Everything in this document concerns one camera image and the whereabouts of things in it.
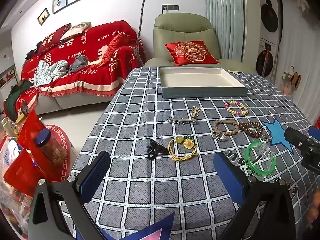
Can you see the pale blue curtain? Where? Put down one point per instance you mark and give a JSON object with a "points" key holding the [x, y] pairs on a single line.
{"points": [[223, 17]]}

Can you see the grey checked tablecloth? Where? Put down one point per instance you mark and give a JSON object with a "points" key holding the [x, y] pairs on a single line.
{"points": [[140, 120]]}

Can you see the red printed pillow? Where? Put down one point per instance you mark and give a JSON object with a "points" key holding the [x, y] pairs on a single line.
{"points": [[53, 37]]}

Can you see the green leather armchair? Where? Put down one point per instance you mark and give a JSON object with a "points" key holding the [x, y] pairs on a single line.
{"points": [[185, 27]]}

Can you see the blue star patch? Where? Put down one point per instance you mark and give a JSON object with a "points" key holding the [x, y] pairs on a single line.
{"points": [[276, 132]]}

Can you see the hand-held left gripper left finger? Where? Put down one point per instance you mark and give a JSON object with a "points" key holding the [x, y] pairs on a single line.
{"points": [[96, 172]]}

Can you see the jar with blue lid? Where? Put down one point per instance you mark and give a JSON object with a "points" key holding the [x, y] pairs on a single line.
{"points": [[50, 155]]}

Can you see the brown hanging wall ornament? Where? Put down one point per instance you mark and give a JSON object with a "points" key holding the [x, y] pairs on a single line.
{"points": [[295, 80]]}

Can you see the clear plastic hair claw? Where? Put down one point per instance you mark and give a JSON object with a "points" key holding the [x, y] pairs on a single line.
{"points": [[263, 151]]}

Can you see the patterned cream pillow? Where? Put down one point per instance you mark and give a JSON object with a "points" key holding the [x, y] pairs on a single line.
{"points": [[75, 30]]}

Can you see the grey clothing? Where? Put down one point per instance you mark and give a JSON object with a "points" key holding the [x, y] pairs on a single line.
{"points": [[78, 63]]}

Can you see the person's right hand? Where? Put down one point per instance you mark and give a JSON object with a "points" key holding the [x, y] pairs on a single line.
{"points": [[315, 207]]}

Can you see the grey tray with cream lining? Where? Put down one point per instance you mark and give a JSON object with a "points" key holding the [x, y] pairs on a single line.
{"points": [[200, 80]]}

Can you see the light blue clothing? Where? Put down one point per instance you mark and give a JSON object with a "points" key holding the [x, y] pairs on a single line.
{"points": [[50, 72]]}

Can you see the green bangle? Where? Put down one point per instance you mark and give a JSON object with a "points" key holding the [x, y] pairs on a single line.
{"points": [[248, 156]]}

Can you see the grey sofa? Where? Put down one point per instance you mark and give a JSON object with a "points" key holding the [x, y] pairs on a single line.
{"points": [[75, 100]]}

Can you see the red embroidered cushion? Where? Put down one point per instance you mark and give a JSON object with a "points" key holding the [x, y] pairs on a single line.
{"points": [[192, 51]]}

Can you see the red round patterned mat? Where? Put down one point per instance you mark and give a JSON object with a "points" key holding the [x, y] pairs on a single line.
{"points": [[62, 135]]}

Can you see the dark wall switch panel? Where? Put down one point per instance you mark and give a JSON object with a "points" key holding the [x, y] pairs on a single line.
{"points": [[170, 7]]}

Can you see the black flower hair clip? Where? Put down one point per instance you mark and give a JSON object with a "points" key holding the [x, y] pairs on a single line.
{"points": [[155, 148]]}

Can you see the small black picture frame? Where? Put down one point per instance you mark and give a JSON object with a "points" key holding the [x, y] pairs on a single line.
{"points": [[43, 16]]}

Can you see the green cloth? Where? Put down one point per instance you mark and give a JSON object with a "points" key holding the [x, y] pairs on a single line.
{"points": [[15, 95]]}

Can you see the pink star patch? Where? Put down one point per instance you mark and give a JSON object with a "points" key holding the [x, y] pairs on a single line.
{"points": [[150, 232]]}

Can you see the red gift bag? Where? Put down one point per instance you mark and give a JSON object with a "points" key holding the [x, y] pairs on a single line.
{"points": [[28, 130], [21, 175]]}

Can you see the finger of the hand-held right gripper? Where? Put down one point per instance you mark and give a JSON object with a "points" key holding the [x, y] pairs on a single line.
{"points": [[293, 135], [315, 131]]}

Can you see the gold rabbit-ear hair clip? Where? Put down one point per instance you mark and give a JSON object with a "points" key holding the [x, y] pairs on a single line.
{"points": [[194, 112]]}

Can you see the white front-load washing machine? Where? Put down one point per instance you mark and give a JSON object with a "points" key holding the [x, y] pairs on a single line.
{"points": [[269, 17], [265, 62]]}

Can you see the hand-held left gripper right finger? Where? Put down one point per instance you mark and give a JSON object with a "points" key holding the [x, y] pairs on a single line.
{"points": [[228, 177]]}

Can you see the red satin pillow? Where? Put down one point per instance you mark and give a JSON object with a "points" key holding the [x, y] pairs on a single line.
{"points": [[113, 48]]}

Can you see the silver hair clip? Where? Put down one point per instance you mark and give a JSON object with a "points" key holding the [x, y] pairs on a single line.
{"points": [[182, 121]]}

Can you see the sofa with red blanket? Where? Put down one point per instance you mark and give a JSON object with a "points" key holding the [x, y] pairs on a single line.
{"points": [[102, 47]]}

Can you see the dark clothing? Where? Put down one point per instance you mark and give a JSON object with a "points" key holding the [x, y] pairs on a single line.
{"points": [[31, 55]]}

